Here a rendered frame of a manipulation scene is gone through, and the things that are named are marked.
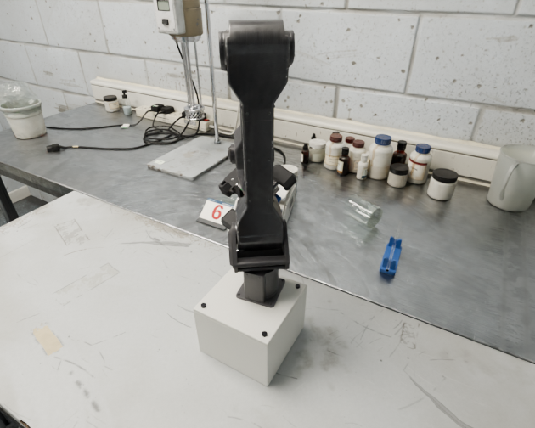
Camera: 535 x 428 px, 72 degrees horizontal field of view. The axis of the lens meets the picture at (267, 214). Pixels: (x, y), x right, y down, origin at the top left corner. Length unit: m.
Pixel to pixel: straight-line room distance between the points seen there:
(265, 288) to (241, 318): 0.06
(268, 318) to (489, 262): 0.57
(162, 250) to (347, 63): 0.83
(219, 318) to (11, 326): 0.42
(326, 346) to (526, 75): 0.91
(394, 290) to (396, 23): 0.79
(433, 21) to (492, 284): 0.73
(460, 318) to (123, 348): 0.62
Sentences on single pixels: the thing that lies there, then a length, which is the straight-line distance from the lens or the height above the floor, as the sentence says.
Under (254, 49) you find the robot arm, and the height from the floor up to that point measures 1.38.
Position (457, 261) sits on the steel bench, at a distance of 0.94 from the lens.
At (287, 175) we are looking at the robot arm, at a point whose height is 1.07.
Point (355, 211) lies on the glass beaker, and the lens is 0.95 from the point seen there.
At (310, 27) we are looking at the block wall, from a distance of 1.35.
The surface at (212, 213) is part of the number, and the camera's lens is 0.97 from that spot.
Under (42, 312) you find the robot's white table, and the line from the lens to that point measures 0.85.
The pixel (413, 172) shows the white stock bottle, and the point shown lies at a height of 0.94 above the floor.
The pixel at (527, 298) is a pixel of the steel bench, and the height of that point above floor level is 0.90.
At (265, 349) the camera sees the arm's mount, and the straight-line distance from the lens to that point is 0.56.
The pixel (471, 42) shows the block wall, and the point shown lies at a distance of 1.24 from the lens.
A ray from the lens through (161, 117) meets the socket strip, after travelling 1.70.
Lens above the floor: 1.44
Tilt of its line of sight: 33 degrees down
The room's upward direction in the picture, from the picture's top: straight up
